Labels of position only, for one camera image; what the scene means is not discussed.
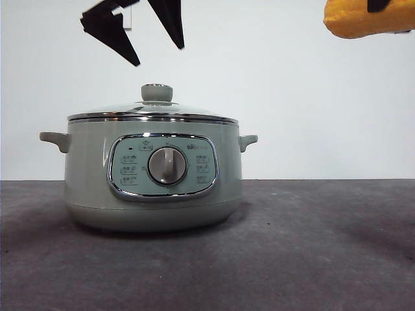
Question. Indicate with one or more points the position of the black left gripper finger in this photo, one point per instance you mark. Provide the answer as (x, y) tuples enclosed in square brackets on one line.
[(111, 35), (172, 22)]

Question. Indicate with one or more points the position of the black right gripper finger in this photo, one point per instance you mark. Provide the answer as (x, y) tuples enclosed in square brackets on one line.
[(379, 4)]

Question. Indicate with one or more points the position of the yellow corn cob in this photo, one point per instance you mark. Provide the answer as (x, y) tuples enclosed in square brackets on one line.
[(350, 19)]

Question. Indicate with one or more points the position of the glass lid with green knob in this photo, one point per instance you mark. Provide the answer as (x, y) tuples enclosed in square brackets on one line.
[(157, 93)]

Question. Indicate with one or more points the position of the sage green electric pot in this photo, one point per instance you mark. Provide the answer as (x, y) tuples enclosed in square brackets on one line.
[(90, 168)]

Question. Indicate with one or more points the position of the white wall socket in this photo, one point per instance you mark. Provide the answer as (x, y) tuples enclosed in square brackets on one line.
[(128, 22)]

